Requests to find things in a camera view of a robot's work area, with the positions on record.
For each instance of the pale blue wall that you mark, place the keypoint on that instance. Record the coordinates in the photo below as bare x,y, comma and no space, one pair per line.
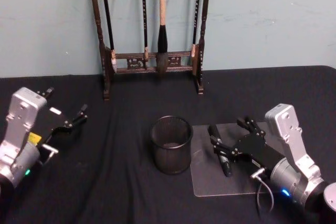
262,16

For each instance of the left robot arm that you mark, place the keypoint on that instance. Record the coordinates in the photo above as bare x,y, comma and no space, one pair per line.
19,119

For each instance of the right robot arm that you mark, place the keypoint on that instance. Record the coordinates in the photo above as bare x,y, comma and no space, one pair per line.
291,155

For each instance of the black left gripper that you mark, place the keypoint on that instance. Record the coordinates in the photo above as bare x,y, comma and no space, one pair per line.
56,123

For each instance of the black table cloth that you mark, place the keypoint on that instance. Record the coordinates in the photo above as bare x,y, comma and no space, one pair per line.
110,182

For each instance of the black marker pen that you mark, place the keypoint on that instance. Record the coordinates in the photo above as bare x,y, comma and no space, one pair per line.
226,166

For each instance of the thin black calligraphy brush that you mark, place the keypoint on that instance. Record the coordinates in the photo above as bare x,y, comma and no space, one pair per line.
144,14
108,16
197,11

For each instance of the dark wooden brush rack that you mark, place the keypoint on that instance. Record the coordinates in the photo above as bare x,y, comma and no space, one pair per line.
99,32

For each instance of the black mesh pen cup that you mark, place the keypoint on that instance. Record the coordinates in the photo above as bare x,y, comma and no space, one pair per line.
171,155

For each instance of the clear plastic board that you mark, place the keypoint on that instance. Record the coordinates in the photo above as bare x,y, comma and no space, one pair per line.
207,179

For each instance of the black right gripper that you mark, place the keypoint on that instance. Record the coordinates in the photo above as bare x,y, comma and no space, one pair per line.
256,149

